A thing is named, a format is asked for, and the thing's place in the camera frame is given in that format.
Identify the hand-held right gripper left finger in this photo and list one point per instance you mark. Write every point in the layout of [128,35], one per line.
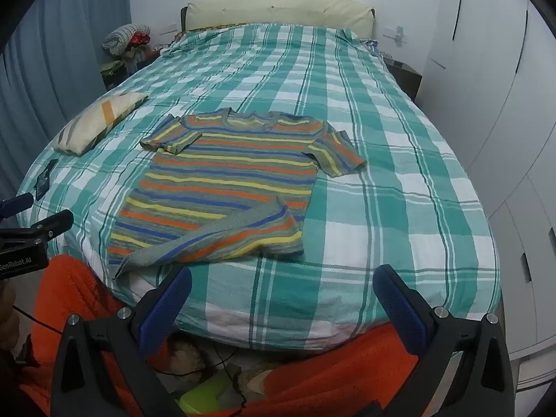
[170,297]

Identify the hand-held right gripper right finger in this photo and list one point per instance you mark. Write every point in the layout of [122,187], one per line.
[397,297]

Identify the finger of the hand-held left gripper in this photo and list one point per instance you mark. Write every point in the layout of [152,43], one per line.
[47,225]
[17,204]

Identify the striped knit t-shirt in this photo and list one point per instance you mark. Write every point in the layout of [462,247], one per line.
[226,182]

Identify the pile of clothes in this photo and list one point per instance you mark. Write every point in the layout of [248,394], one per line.
[126,43]

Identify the small black device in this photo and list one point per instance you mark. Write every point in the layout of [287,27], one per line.
[44,177]

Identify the beige fluffy slipper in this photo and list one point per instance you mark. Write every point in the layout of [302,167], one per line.
[186,356]

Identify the orange knit cloth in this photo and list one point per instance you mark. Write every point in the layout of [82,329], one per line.
[82,286]

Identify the yellow-green plastic item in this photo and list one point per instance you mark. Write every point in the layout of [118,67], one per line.
[208,397]

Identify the green plaid bed sheet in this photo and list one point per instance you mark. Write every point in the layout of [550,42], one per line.
[391,182]

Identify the patterned cream pillow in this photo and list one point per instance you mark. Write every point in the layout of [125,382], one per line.
[97,119]

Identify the blue curtain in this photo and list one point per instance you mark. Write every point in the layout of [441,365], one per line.
[56,74]

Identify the white wardrobe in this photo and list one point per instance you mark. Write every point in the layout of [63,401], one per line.
[495,117]

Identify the dark bedside table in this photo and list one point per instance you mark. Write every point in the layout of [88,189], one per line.
[406,77]

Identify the cream headboard cushion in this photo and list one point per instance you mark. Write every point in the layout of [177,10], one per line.
[282,11]

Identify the white wall socket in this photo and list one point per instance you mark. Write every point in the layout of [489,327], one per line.
[397,34]

